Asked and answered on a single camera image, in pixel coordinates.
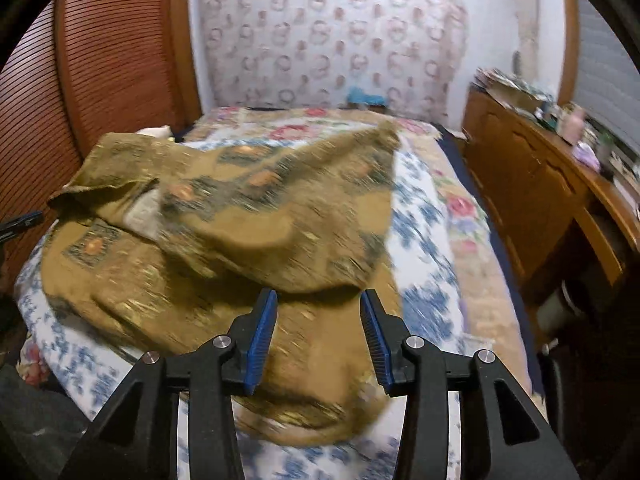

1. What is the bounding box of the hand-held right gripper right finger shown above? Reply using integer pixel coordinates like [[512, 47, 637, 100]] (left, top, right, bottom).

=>
[[360, 289, 581, 480]]

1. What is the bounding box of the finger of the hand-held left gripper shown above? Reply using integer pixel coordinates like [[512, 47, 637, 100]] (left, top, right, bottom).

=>
[[0, 211, 45, 242]]

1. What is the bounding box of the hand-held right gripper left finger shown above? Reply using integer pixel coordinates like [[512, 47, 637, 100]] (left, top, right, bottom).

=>
[[59, 287, 279, 480]]

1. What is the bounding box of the golden patterned garment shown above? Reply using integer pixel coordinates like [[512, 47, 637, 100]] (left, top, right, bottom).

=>
[[40, 120, 403, 448]]

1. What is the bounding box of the wooden louvered wardrobe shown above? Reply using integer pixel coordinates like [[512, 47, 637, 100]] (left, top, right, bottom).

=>
[[0, 0, 203, 286]]

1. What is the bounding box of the dark waste bin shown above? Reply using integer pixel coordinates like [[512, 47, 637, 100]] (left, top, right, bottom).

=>
[[540, 285, 576, 346]]

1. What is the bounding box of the wooden sideboard cabinet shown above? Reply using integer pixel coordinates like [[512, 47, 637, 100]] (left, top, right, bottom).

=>
[[462, 85, 640, 311]]

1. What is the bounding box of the blue cloth bundle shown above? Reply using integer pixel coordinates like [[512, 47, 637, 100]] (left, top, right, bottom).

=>
[[347, 86, 383, 106]]

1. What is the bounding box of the pink cloth on sideboard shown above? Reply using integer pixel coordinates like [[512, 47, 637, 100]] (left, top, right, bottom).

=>
[[572, 141, 601, 168]]

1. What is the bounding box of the open cardboard box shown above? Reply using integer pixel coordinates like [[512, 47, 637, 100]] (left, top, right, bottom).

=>
[[487, 80, 541, 111]]

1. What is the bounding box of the pink thermos bottle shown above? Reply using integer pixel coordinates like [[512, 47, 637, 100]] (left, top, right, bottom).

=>
[[562, 105, 586, 143]]

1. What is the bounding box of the circle print sheer curtain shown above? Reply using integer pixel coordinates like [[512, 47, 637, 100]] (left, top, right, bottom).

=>
[[200, 0, 468, 111]]

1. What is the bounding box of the beige tied curtain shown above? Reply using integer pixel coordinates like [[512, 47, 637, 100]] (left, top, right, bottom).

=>
[[515, 0, 541, 81]]

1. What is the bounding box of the grey window blind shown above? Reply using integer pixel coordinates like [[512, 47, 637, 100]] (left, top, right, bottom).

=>
[[570, 0, 640, 141]]

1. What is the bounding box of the wooden window frame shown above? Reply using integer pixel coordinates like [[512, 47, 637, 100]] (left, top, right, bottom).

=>
[[557, 0, 581, 106]]

